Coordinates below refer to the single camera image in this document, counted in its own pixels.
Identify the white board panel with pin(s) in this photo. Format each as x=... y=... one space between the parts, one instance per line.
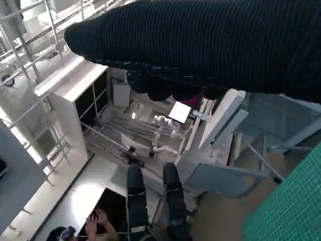
x=121 y=95

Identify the white metal rack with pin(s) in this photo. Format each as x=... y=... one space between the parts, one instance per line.
x=32 y=30

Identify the bare black left hand blue tape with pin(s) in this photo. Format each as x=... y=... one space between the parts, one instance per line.
x=175 y=200

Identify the white shelf cabinet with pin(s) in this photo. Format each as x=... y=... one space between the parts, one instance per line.
x=65 y=105

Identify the green cutting mat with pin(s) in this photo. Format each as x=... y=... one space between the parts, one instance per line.
x=296 y=200

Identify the bright white screen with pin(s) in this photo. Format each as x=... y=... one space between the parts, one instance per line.
x=179 y=112

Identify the black knitted gloved right hand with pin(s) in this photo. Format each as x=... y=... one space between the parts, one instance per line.
x=200 y=45

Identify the white robot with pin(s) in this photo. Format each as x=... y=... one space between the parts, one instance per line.
x=163 y=148

